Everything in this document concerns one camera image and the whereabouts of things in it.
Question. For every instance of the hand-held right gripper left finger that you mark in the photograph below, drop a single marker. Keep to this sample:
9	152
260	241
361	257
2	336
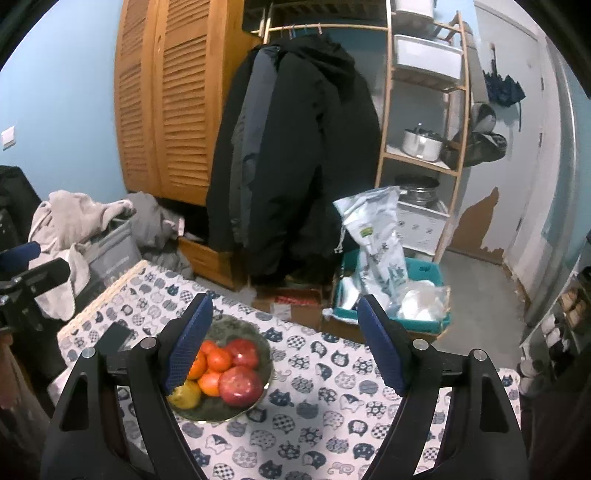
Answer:
189	341

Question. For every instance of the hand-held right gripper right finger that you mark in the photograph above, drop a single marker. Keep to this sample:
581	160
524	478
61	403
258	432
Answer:
383	346

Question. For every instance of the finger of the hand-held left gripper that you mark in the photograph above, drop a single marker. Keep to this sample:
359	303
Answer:
18	256
41	277

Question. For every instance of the orange tangerine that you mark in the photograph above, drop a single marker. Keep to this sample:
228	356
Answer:
210	384
199	364
219	360

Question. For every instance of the yellow lemon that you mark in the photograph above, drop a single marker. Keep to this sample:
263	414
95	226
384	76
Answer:
187	396

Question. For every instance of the red apple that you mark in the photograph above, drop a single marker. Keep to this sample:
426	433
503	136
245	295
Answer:
244	353
240	386

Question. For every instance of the green glass bowl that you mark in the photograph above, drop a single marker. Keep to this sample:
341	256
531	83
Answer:
217	411

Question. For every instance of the white knit cloth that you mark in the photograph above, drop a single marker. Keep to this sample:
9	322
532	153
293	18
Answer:
60	295

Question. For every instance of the black bag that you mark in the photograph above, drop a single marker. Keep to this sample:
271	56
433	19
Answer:
18	203

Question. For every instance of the clear plastic bag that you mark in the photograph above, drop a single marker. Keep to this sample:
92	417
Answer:
425	300

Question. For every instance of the grey printed laundry bag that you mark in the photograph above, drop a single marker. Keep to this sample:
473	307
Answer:
111	263

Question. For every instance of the wooden drawer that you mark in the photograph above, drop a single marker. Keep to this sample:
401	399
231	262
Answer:
203	258

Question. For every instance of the teal box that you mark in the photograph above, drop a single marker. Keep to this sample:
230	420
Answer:
422	270

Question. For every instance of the cat-print tablecloth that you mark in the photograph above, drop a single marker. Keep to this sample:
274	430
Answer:
314	406

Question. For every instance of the cardboard box with red print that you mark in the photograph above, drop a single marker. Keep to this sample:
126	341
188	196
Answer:
295	300

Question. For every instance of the white patterned plastic bag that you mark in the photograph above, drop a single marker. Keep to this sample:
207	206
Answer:
374	240

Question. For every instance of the dark grey garment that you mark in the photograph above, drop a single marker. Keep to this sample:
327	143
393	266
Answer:
152	221

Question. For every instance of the white patterned box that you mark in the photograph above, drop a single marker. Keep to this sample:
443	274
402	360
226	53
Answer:
422	228

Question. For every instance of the black coat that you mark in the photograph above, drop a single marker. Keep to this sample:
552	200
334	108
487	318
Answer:
221	207

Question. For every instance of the metal bucket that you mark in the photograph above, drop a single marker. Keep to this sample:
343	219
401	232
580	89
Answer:
418	189

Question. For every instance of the shoe rack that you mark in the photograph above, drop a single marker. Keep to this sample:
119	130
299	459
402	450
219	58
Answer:
554	332

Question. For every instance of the wooden shelf rack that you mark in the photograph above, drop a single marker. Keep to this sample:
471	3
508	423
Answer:
406	160

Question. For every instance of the rows of shoes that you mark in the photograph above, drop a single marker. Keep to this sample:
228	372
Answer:
572	300

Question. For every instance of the white cooking pot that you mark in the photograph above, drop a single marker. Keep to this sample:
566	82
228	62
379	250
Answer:
421	145

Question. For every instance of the white door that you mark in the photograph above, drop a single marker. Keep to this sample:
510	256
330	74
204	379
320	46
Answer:
521	184

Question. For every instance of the wooden louvered wardrobe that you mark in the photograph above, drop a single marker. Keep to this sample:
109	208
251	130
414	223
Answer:
184	115

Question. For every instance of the dark hanging bag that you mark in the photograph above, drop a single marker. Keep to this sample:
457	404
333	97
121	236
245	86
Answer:
480	150

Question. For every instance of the grey jacket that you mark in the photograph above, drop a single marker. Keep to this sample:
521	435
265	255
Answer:
251	129

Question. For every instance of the open grey door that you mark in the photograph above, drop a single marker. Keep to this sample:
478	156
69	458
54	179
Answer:
561	184

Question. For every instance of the grey and white cap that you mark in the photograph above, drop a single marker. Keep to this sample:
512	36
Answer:
484	119

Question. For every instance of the dark blue umbrella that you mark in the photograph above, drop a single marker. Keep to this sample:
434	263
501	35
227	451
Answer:
503	87

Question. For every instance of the white storage bin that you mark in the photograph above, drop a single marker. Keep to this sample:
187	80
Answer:
429	55

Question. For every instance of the white wall switch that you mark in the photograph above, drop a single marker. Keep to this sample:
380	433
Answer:
8	137

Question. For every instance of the wooden clothes rail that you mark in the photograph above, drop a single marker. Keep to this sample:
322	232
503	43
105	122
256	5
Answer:
332	27

